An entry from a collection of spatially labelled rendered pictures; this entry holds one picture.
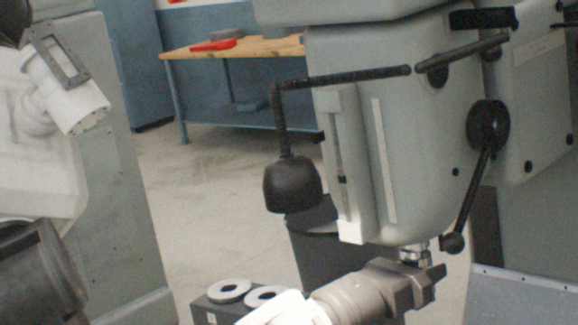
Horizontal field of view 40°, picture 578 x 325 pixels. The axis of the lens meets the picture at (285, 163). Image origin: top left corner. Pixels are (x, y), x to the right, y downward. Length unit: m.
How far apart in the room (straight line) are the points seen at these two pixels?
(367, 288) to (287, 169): 0.24
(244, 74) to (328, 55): 6.81
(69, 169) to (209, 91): 7.31
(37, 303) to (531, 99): 0.72
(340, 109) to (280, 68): 6.45
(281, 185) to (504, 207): 0.69
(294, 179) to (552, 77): 0.48
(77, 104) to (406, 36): 0.40
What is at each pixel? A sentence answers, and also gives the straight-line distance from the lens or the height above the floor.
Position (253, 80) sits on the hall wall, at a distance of 7.76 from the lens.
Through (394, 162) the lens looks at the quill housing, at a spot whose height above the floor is 1.44.
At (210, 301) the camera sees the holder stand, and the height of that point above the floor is 1.09.
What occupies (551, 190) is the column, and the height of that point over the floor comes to 1.23.
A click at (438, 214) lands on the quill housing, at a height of 1.36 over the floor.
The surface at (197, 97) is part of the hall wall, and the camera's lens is 8.52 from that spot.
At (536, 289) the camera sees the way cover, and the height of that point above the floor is 1.04.
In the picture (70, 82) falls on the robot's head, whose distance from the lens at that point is 0.95.
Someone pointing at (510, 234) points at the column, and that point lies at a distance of 1.54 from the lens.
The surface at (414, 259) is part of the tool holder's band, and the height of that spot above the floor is 1.27.
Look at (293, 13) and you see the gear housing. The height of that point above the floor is 1.65.
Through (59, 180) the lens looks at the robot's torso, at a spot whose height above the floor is 1.51.
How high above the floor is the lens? 1.75
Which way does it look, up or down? 16 degrees down
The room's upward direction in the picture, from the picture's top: 11 degrees counter-clockwise
